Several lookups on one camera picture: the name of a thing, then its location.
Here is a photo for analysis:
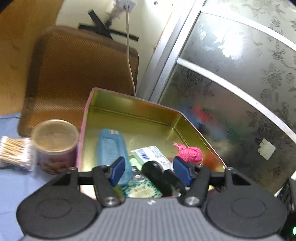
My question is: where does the pink fuzzy sock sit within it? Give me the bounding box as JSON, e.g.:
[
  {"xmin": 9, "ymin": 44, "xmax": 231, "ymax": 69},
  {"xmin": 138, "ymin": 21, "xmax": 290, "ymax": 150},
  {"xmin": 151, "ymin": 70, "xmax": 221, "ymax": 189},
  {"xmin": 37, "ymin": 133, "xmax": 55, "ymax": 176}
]
[{"xmin": 174, "ymin": 143, "xmax": 203, "ymax": 165}]

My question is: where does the black cylindrical object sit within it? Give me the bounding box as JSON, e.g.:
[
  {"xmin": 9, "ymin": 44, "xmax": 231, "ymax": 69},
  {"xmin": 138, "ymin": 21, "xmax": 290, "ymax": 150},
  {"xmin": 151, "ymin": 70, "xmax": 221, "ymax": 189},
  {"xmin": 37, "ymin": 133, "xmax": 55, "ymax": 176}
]
[{"xmin": 142, "ymin": 161, "xmax": 186, "ymax": 197}]

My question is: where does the green patterned packet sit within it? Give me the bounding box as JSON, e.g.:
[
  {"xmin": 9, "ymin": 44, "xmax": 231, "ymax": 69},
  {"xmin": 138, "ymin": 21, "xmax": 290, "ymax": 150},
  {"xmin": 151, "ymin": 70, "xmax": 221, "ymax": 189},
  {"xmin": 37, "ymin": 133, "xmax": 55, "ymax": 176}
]
[{"xmin": 113, "ymin": 171, "xmax": 163, "ymax": 198}]

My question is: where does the white blue-printed packet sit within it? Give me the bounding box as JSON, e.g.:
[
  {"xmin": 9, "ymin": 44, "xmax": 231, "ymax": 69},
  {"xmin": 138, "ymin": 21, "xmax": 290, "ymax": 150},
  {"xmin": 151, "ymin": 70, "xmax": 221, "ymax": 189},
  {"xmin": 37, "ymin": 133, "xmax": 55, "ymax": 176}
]
[{"xmin": 130, "ymin": 146, "xmax": 173, "ymax": 170}]

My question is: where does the round tin can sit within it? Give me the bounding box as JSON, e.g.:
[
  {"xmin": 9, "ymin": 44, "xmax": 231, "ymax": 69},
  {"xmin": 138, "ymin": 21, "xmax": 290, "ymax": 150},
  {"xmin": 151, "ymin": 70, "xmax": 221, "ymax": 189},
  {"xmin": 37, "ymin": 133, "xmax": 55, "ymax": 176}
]
[{"xmin": 31, "ymin": 120, "xmax": 80, "ymax": 175}]

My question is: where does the pink rectangular tin box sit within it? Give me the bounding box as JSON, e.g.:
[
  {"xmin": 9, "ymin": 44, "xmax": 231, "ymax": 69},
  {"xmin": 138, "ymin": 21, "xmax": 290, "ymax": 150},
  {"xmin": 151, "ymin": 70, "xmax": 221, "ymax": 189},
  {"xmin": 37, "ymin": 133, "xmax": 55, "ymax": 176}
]
[{"xmin": 76, "ymin": 88, "xmax": 226, "ymax": 172}]

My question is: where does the blue tablecloth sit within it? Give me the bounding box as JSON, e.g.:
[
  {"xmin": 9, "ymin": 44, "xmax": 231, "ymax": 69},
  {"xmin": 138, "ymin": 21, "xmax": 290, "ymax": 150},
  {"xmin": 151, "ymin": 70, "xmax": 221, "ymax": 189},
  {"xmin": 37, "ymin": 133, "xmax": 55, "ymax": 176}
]
[{"xmin": 1, "ymin": 113, "xmax": 77, "ymax": 240}]

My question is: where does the pack of cotton swabs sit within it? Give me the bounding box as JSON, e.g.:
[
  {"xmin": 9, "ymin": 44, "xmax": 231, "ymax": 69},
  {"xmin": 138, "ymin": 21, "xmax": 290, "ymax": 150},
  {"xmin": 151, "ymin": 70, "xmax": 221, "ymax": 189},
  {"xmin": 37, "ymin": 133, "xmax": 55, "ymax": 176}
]
[{"xmin": 1, "ymin": 136, "xmax": 36, "ymax": 171}]

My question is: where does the frosted glass sliding door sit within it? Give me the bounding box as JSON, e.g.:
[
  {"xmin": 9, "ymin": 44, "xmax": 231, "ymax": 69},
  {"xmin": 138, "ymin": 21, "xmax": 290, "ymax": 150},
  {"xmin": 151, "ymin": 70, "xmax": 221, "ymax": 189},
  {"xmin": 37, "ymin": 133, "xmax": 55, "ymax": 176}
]
[{"xmin": 137, "ymin": 1, "xmax": 295, "ymax": 194}]

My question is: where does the white power strip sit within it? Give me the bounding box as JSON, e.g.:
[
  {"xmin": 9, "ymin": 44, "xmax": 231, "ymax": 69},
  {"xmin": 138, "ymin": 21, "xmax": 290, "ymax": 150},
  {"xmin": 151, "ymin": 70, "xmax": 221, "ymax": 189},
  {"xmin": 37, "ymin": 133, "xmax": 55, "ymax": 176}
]
[{"xmin": 105, "ymin": 0, "xmax": 137, "ymax": 26}]

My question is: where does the wood-pattern board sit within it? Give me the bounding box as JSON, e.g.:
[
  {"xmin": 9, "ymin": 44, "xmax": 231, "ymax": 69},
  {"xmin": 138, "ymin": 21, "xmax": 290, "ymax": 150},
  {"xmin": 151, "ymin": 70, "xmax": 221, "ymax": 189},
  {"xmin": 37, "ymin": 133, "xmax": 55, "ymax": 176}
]
[{"xmin": 1, "ymin": 1, "xmax": 63, "ymax": 115}]

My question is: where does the white power cable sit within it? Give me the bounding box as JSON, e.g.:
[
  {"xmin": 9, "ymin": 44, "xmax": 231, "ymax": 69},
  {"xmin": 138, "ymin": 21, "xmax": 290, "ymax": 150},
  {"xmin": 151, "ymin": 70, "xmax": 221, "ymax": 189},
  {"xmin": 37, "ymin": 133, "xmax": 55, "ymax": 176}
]
[{"xmin": 124, "ymin": 0, "xmax": 138, "ymax": 98}]

